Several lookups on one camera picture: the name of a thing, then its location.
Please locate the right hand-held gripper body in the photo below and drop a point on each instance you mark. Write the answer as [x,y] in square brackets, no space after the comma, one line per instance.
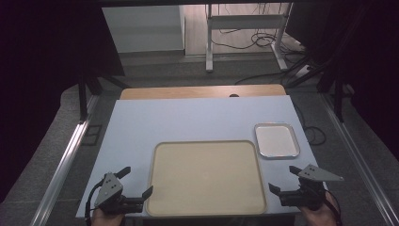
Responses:
[309,191]

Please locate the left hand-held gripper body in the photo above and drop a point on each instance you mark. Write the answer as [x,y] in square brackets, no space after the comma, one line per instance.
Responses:
[110,191]

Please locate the person's right hand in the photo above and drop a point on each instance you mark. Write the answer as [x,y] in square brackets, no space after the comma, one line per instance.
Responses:
[318,216]

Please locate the person's left hand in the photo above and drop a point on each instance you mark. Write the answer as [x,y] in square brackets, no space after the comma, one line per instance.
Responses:
[105,219]

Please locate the small silver metal tray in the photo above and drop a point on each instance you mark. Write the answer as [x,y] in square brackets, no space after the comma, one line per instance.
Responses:
[276,140]

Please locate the black floor socket plate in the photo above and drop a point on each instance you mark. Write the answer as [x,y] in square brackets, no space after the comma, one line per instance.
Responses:
[92,135]

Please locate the large beige plastic tray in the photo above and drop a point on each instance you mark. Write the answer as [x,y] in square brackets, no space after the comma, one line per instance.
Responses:
[206,179]

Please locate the black metal stand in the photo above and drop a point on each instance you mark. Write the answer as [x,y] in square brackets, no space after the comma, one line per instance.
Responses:
[338,97]
[83,100]

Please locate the wooden table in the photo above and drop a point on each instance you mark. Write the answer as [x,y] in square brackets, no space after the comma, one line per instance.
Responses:
[200,92]

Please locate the white cabinet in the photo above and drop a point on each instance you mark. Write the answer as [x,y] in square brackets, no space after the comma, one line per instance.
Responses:
[144,28]

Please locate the white metal stand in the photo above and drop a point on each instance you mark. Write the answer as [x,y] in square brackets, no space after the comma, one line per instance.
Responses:
[244,22]

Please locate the aluminium floor rail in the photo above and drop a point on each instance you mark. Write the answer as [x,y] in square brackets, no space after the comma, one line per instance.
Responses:
[360,160]
[61,169]

